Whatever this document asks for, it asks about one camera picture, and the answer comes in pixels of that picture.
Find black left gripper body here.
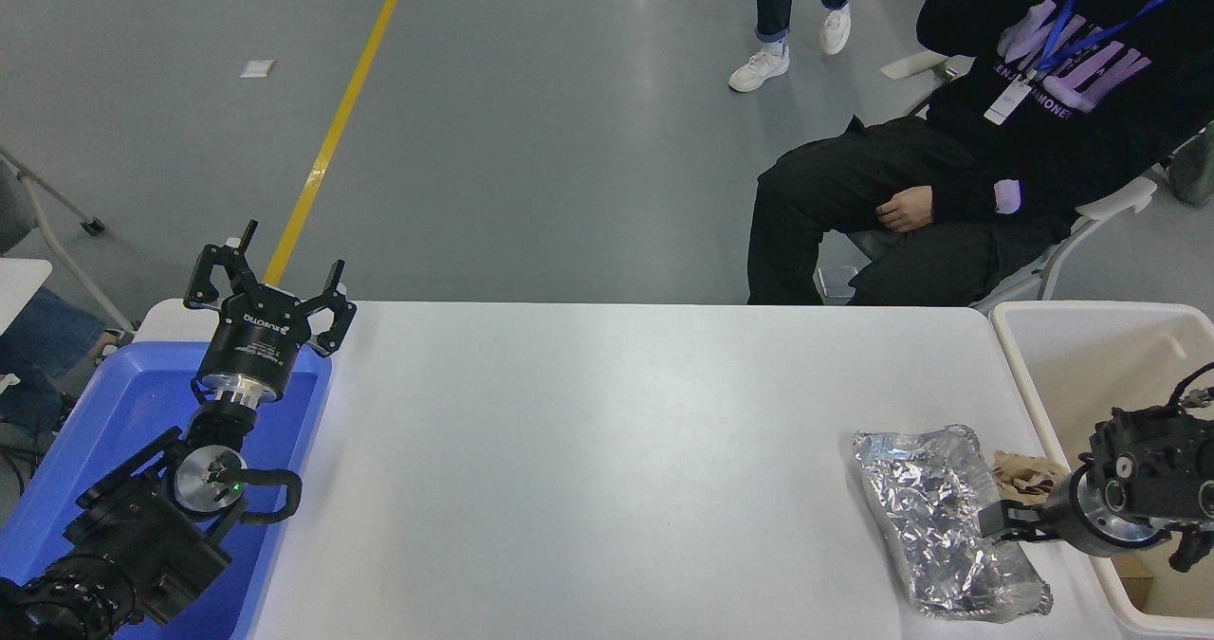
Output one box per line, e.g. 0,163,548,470
196,284,322,402

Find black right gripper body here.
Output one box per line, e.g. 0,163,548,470
1041,467,1087,552

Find foil tray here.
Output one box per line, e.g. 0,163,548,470
851,425,1054,622

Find person's left hand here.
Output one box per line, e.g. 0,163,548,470
874,185,938,234

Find crumpled tan paper ball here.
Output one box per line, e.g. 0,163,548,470
991,448,1071,510

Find large pale bin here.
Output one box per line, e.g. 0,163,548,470
989,301,1214,640

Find blue plastic tray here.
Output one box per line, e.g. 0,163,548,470
0,341,335,640

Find person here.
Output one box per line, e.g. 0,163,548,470
746,0,1214,307
1167,133,1214,207
0,284,124,432
728,0,862,93

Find white side table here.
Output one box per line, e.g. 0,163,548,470
0,258,53,336

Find white badge on blue lanyard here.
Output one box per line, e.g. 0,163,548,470
984,0,1186,126

